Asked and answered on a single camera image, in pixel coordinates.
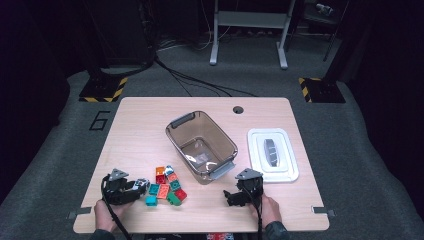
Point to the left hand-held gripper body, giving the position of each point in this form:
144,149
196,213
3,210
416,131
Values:
116,193

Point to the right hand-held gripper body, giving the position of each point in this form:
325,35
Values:
250,190

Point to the cyan toy block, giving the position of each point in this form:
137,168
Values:
151,200

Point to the long orange toy block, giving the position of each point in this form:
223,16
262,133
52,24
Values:
163,191

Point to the red toy block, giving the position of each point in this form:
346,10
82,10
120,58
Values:
161,179
180,194

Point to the small orange toy block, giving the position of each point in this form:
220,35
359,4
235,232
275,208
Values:
160,170

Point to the bright green toy block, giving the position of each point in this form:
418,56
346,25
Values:
172,199

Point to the dark green toy block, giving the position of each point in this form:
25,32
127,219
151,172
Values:
175,185

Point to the white box lid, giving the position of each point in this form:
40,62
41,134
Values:
288,156

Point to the clear brown storage box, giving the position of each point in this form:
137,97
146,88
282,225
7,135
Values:
200,130

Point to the person's left hand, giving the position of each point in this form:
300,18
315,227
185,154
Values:
105,216

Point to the person's right hand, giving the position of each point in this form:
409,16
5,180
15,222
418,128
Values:
270,211

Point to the red patterned cloth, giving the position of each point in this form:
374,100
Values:
220,237

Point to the black equipment cabinet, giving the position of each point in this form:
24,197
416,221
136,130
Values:
123,33

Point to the gray device on shelf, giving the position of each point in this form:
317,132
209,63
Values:
325,9

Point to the gray table bracket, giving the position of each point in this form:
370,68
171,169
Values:
323,210
80,212

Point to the black yellow striped base plate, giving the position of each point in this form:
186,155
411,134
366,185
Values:
100,90
325,92

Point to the black stand post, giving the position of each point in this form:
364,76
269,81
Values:
96,71
333,71

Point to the white metal desk frame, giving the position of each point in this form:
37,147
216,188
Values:
250,19

